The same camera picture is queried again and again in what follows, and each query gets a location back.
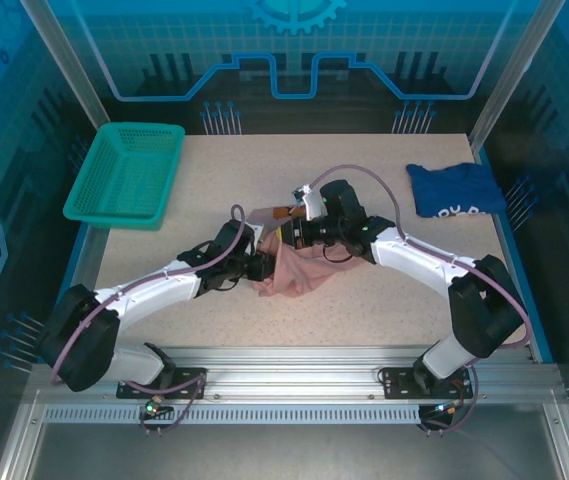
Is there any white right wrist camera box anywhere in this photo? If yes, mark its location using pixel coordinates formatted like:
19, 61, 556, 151
291, 183, 326, 221

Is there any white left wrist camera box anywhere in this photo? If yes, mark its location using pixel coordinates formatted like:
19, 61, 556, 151
241, 221, 267, 250

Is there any aluminium frame post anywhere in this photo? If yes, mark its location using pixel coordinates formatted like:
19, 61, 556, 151
19, 0, 111, 132
468, 0, 568, 149

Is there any blue t-shirt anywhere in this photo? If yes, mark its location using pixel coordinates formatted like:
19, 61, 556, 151
405, 162, 508, 220

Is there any pink t-shirt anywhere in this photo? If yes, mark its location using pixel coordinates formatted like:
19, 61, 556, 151
251, 202, 365, 300

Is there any cable connector with LED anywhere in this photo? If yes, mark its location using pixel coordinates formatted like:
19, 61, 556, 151
138, 393, 175, 422
421, 398, 466, 424

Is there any green plastic mesh basket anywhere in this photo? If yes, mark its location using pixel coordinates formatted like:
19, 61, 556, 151
62, 122, 186, 232

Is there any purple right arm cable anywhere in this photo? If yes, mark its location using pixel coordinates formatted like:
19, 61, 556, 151
311, 166, 533, 436

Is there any aluminium mounting rail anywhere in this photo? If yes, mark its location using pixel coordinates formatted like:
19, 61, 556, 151
27, 344, 565, 407

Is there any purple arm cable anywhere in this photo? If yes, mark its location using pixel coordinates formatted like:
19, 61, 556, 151
49, 203, 245, 437
311, 166, 533, 436

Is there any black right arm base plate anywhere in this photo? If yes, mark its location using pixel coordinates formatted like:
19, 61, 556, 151
382, 367, 474, 400

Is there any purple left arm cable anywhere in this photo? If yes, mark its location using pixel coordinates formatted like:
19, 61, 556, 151
49, 203, 245, 437

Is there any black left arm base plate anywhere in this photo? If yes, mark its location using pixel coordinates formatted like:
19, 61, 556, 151
115, 367, 209, 400

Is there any slotted grey cable duct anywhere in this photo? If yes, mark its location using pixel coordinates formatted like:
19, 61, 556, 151
42, 405, 423, 426

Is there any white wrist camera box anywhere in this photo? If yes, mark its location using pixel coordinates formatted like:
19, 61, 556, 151
241, 221, 267, 250
291, 183, 326, 221

